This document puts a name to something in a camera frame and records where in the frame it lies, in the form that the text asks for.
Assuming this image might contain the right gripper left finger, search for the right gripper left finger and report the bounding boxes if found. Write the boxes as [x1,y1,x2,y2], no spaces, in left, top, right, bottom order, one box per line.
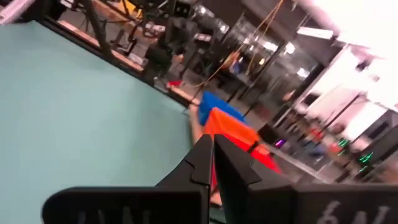
[42,134,214,224]

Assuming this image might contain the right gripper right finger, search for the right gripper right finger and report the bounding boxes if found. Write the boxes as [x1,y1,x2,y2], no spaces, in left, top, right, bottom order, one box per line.
[214,134,398,224]

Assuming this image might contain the blue plastic basket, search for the blue plastic basket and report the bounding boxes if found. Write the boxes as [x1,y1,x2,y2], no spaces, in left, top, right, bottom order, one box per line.
[198,91,248,127]

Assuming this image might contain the wooden table edge board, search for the wooden table edge board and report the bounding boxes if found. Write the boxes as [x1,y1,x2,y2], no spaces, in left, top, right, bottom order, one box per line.
[57,20,200,106]

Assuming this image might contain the person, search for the person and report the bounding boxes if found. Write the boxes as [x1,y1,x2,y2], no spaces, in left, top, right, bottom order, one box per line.
[161,17,203,68]

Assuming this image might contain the orange hanging cable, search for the orange hanging cable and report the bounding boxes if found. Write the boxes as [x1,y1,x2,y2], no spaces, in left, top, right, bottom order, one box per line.
[191,0,285,90]

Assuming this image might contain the black table frame post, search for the black table frame post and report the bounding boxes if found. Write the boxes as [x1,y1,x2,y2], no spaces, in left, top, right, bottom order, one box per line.
[79,0,114,62]

